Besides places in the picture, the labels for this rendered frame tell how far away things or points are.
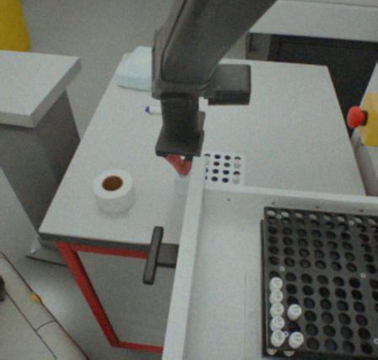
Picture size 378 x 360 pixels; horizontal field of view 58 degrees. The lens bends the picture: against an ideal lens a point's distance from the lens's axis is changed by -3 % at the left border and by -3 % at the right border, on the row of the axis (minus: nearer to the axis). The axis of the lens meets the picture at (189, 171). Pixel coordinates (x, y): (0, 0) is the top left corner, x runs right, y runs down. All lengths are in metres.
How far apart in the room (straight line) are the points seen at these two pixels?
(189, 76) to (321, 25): 0.79
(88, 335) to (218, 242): 0.94
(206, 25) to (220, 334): 0.34
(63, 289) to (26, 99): 0.78
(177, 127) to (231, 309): 0.26
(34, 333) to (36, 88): 0.66
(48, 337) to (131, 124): 0.63
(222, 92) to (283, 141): 0.33
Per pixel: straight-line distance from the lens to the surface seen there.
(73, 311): 1.42
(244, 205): 0.51
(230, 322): 0.46
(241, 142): 0.76
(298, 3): 1.08
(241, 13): 0.25
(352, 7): 1.12
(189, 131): 0.53
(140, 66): 0.93
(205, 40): 0.29
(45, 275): 1.52
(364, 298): 0.44
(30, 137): 1.03
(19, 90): 1.01
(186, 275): 0.38
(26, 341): 1.12
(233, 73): 0.47
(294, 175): 0.71
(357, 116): 0.68
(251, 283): 0.47
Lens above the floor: 1.26
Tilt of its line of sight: 47 degrees down
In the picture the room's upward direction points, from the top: straight up
